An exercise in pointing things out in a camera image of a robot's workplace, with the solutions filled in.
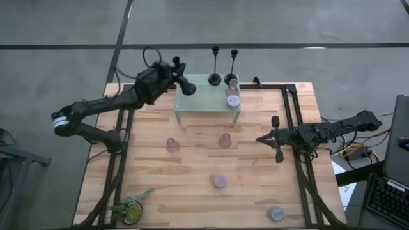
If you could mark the pink patterned candle tin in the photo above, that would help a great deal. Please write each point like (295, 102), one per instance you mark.
(220, 181)

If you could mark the black frame clamp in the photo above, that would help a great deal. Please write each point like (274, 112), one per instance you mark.
(256, 81)

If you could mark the grey candle tin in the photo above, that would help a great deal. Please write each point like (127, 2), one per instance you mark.
(277, 214)

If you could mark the black aluminium table frame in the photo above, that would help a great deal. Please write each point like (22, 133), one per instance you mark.
(271, 86)

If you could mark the pink ribbed glass candle holder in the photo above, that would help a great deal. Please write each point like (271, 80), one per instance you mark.
(172, 145)
(225, 141)
(232, 91)

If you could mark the grey open laptop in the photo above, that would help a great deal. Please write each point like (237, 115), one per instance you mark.
(396, 127)

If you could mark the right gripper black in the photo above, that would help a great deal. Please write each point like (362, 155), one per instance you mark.
(277, 139)

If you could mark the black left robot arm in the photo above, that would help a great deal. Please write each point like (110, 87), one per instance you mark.
(96, 105)

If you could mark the black power brick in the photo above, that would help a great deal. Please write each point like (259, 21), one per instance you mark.
(359, 154)

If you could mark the small dark object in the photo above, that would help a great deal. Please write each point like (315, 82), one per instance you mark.
(404, 142)

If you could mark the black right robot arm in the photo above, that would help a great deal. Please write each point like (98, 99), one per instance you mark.
(338, 127)

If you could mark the pale floral candle tin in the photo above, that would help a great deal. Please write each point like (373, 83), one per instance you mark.
(233, 102)

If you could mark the green potted plant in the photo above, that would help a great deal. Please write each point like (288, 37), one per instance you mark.
(131, 210)

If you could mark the green perforated metal shelf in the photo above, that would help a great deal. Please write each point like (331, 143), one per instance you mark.
(204, 102)

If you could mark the white paper sheet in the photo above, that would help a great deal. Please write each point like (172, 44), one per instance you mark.
(346, 191)

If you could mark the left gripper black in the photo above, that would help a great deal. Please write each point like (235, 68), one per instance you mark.
(167, 75)

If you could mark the black metal stand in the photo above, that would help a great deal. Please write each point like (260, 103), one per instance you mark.
(28, 158)

